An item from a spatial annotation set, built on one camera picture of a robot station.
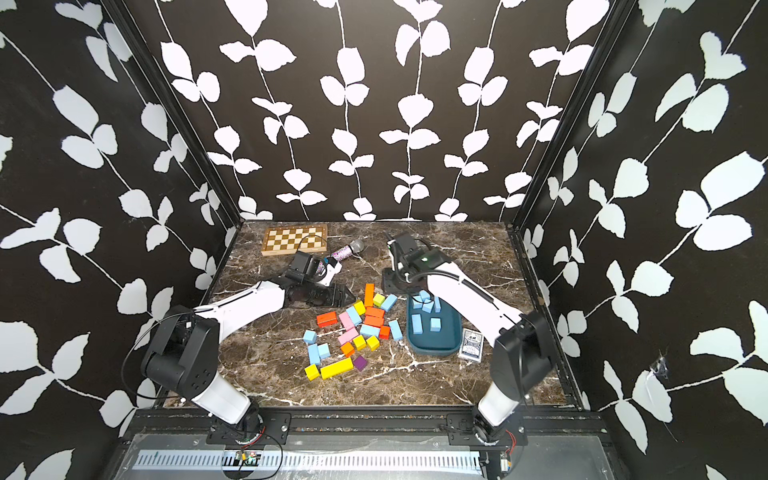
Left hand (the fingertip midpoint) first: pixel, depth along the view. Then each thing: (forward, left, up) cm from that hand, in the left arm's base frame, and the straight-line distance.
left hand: (350, 295), depth 89 cm
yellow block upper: (0, -2, -9) cm, 9 cm away
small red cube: (-8, -10, -9) cm, 16 cm away
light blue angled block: (-3, -1, -8) cm, 9 cm away
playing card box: (-14, -36, -8) cm, 39 cm away
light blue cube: (-9, +13, -8) cm, 17 cm away
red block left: (-4, +8, -8) cm, 12 cm away
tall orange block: (+5, -5, -8) cm, 11 cm away
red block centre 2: (-4, -7, -9) cm, 12 cm away
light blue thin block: (-6, -21, -9) cm, 23 cm away
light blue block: (+2, -12, -9) cm, 15 cm away
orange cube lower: (-14, +1, -8) cm, 16 cm away
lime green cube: (+2, -8, -7) cm, 11 cm away
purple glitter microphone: (+23, 0, -6) cm, 24 cm away
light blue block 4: (-8, -5, -9) cm, 13 cm away
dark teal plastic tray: (-12, -29, -9) cm, 33 cm away
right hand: (0, -10, +7) cm, 13 cm away
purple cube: (-18, -3, -8) cm, 20 cm away
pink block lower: (-9, +1, -9) cm, 13 cm away
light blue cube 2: (-1, -24, -8) cm, 25 cm away
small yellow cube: (-20, +10, -8) cm, 24 cm away
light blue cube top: (0, -21, -7) cm, 22 cm away
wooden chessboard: (+29, +29, -7) cm, 41 cm away
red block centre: (-1, -7, -9) cm, 12 cm away
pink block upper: (-5, +2, -9) cm, 11 cm away
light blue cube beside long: (-14, +8, -8) cm, 18 cm away
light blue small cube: (-7, -26, -7) cm, 28 cm away
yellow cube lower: (-12, -7, -8) cm, 16 cm away
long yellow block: (-18, +4, -9) cm, 21 cm away
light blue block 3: (-8, -14, -8) cm, 18 cm away
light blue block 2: (-15, +11, -9) cm, 21 cm away
